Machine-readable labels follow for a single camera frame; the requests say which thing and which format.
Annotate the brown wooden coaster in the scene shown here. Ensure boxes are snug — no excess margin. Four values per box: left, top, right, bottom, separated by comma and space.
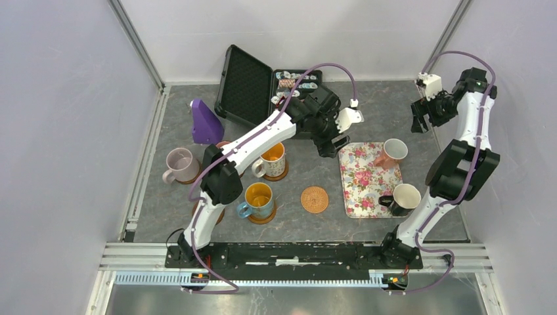
191, 201, 226, 225
175, 161, 202, 184
263, 162, 289, 182
248, 207, 277, 225

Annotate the floral rectangular tray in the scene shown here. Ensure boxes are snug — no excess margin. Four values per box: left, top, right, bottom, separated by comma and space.
338, 142, 403, 219

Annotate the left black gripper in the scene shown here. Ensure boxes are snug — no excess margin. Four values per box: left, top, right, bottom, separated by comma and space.
310, 108, 351, 159

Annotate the purple cable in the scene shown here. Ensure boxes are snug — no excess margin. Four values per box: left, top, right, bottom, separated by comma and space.
188, 62, 359, 297
385, 51, 498, 297

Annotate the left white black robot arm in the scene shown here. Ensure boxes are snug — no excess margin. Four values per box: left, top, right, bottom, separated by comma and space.
177, 85, 360, 268

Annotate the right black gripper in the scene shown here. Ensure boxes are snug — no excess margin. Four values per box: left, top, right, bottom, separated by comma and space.
411, 89, 458, 133

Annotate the white ceramic mug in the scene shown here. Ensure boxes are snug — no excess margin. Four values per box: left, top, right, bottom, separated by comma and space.
373, 138, 409, 169

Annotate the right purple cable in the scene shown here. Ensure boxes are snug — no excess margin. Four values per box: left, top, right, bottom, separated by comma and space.
385, 51, 498, 297

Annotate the purple plastic wedge stand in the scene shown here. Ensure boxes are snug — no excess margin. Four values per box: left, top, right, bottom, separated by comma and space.
190, 98, 225, 144

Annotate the lavender ceramic mug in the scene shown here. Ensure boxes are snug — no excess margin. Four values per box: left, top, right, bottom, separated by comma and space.
162, 148, 199, 184

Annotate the blue mug yellow inside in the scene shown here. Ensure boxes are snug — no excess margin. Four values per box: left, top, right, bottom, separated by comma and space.
236, 182, 275, 219

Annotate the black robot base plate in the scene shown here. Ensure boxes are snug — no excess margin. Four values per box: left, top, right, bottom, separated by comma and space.
164, 241, 424, 282

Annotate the black mug cream inside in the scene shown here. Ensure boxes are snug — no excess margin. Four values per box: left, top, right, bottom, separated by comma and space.
378, 184, 422, 217

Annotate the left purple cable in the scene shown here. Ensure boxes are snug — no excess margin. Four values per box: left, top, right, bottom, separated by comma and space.
188, 62, 359, 297

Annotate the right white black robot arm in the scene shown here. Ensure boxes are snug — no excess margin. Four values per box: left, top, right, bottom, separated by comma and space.
378, 68, 501, 268

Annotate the pink ceramic mug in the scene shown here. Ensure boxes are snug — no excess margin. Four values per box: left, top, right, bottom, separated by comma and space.
216, 140, 231, 149

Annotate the black poker chip case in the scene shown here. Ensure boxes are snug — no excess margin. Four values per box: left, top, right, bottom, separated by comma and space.
214, 45, 323, 128

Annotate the floral mug orange inside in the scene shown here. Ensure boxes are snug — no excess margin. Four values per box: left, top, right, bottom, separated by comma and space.
252, 142, 286, 178

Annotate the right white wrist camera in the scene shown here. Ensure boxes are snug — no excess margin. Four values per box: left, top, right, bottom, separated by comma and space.
414, 72, 443, 101

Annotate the woven rattan round coaster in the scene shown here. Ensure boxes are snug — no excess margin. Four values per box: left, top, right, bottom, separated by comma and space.
300, 186, 329, 214

